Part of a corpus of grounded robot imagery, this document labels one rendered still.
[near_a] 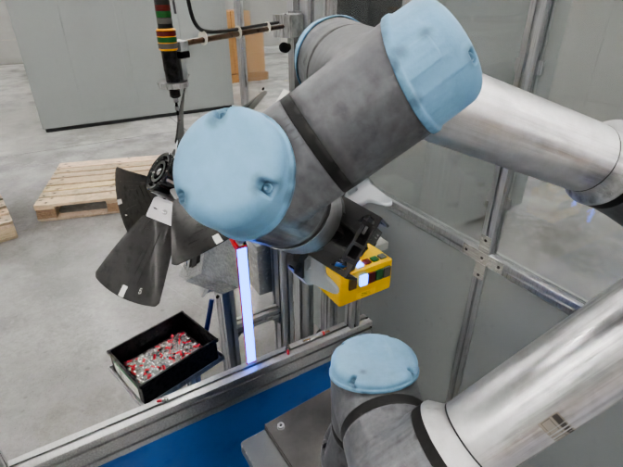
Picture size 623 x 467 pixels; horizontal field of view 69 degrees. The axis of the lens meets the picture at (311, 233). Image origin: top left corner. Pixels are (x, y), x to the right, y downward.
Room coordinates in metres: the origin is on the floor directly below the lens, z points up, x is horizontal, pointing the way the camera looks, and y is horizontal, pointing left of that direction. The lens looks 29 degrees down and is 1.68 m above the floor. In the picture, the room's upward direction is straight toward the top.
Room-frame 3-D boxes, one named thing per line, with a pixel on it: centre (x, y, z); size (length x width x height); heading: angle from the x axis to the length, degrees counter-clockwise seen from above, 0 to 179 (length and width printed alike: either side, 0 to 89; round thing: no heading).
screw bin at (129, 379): (0.85, 0.37, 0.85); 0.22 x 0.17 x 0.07; 137
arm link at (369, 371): (0.43, -0.09, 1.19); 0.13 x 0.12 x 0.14; 9
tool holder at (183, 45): (1.12, 0.32, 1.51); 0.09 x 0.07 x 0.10; 156
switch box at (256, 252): (1.47, 0.16, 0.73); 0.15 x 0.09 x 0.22; 121
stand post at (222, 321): (1.28, 0.31, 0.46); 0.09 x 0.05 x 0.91; 31
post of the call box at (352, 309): (0.95, -0.11, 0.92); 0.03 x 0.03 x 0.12; 31
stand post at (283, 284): (1.40, 0.11, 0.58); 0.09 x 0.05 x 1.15; 31
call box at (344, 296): (0.95, -0.11, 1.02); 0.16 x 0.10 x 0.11; 121
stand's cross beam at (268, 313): (1.34, 0.21, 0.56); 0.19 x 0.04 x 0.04; 121
